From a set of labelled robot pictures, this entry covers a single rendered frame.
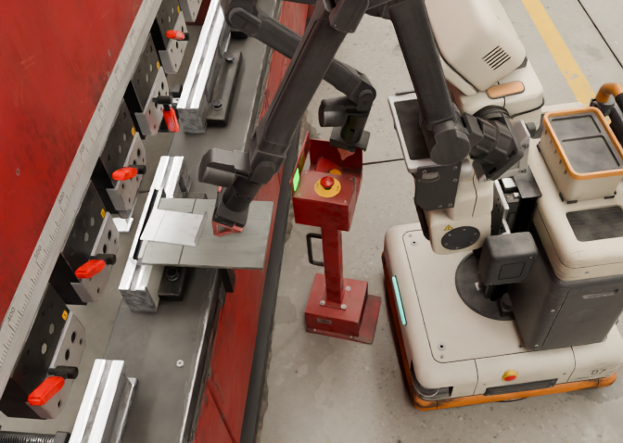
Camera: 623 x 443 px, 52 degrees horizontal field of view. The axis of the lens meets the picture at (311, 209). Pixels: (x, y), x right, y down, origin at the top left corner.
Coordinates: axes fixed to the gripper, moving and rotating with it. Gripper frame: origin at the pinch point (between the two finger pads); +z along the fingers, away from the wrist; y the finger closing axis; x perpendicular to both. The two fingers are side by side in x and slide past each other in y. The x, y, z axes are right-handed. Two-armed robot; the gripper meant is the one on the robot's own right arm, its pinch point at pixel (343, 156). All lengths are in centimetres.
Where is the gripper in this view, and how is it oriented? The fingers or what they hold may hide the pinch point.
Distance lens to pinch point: 180.0
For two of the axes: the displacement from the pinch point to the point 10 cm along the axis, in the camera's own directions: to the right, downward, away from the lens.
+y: -9.6, -2.9, 0.0
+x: -2.3, 7.8, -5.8
